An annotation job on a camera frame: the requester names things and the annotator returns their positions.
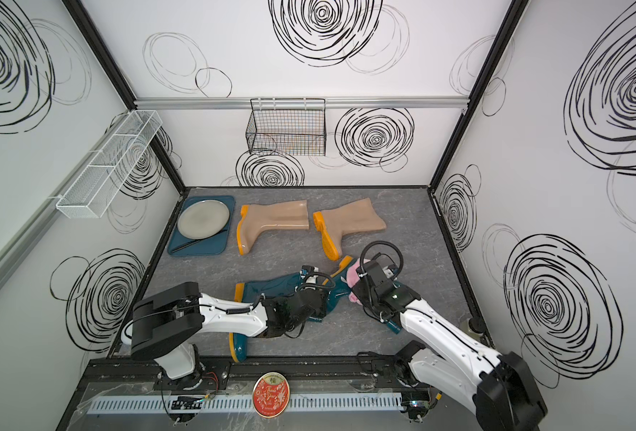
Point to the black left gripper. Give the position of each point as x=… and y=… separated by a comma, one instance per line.
x=322, y=297

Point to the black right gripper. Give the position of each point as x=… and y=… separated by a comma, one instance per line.
x=357, y=290

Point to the pink microfiber cloth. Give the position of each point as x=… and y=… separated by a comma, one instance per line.
x=352, y=278

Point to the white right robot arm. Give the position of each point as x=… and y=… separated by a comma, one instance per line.
x=498, y=388

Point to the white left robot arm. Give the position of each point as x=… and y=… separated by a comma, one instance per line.
x=162, y=325

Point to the beige rubber boot right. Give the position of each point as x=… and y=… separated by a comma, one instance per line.
x=356, y=217

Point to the beige rubber boot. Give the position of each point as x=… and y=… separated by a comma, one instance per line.
x=356, y=217
x=257, y=219

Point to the beige rubber boot left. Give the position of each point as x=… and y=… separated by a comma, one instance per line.
x=257, y=219

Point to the small jar black lid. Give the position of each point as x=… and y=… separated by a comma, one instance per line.
x=473, y=327

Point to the teal rectangular tray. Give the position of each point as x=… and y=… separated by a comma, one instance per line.
x=180, y=246

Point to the grey round plate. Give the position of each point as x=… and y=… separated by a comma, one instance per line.
x=203, y=219

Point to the black mounting rail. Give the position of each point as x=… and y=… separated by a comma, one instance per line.
x=216, y=373

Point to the white slotted cable duct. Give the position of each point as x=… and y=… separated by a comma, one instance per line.
x=303, y=402

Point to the black wire basket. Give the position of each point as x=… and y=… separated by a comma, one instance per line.
x=293, y=132

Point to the grey wall rail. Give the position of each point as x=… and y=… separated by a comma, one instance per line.
x=303, y=103

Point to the white wire shelf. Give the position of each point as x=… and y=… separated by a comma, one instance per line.
x=123, y=164

